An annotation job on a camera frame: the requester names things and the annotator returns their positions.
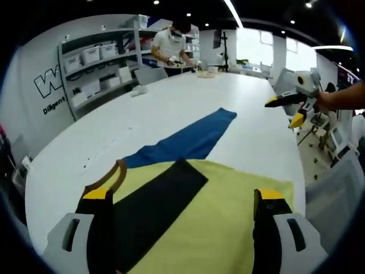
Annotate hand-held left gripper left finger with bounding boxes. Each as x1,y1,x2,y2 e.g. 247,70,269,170
42,188,117,274

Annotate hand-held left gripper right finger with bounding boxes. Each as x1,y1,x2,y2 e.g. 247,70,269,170
252,188,329,274

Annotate yellow blue colour-block garment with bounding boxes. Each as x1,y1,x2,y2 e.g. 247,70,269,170
81,107,295,274

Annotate person's right hand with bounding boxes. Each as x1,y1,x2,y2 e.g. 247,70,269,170
315,91,339,111

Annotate grey chair back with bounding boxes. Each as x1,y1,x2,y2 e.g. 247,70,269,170
275,67,299,115
133,67,169,86
10,134,28,169

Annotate white machine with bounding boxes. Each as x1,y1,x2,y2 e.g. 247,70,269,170
327,125,360,166

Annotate black tripod stand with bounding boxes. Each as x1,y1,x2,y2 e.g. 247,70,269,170
213,28,230,72

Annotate ceiling light strip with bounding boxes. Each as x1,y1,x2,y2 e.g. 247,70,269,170
224,0,243,29

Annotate white crumpled cloth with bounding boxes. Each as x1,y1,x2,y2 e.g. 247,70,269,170
131,86,149,98

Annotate grey metal storage shelf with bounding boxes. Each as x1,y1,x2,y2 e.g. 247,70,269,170
58,14,200,106

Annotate group of ceiling spot lights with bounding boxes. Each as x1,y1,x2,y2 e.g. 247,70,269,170
152,0,314,26

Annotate group of white storage boxes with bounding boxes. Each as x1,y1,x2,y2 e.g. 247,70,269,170
63,15,200,99

